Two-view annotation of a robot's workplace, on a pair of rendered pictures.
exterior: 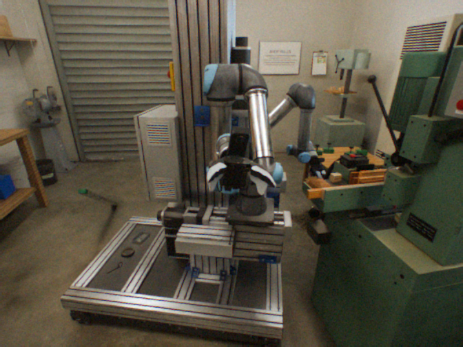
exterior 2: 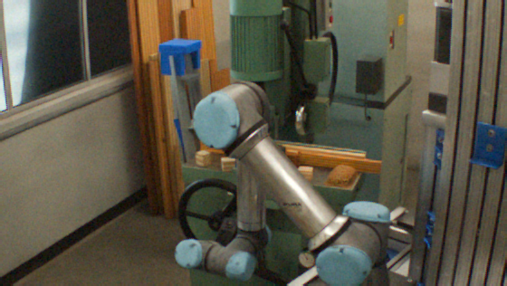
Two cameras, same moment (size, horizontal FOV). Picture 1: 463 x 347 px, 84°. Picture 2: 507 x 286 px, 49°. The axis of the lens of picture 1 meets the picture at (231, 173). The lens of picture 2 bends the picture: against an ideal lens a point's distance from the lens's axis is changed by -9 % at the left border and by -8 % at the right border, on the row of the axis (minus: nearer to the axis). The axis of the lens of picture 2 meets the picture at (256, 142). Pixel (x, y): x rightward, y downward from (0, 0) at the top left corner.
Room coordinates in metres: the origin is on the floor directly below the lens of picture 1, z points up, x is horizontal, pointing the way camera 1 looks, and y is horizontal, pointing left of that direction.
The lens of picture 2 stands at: (2.78, 0.33, 1.68)
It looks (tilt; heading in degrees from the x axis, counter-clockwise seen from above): 20 degrees down; 214
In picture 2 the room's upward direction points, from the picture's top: 1 degrees counter-clockwise
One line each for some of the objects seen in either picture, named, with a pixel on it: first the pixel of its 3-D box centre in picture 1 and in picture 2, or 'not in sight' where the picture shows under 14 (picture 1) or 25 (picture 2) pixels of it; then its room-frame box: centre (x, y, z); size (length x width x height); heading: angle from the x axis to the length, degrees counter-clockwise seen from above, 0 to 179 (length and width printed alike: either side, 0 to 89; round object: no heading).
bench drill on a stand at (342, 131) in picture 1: (342, 114); not in sight; (3.46, -1.48, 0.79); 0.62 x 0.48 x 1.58; 5
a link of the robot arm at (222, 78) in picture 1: (222, 133); not in sight; (1.06, 0.04, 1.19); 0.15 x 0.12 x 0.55; 96
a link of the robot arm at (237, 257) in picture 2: (295, 150); (233, 260); (1.72, -0.45, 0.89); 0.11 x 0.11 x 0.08; 8
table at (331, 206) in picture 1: (360, 186); (269, 179); (1.20, -0.68, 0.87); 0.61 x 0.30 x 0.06; 102
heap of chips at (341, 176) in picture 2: (320, 184); (342, 173); (1.13, -0.44, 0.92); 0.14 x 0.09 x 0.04; 12
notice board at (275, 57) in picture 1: (279, 58); not in sight; (4.13, -0.70, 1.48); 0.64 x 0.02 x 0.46; 97
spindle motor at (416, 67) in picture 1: (418, 93); (256, 32); (1.12, -0.78, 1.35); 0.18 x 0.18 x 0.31
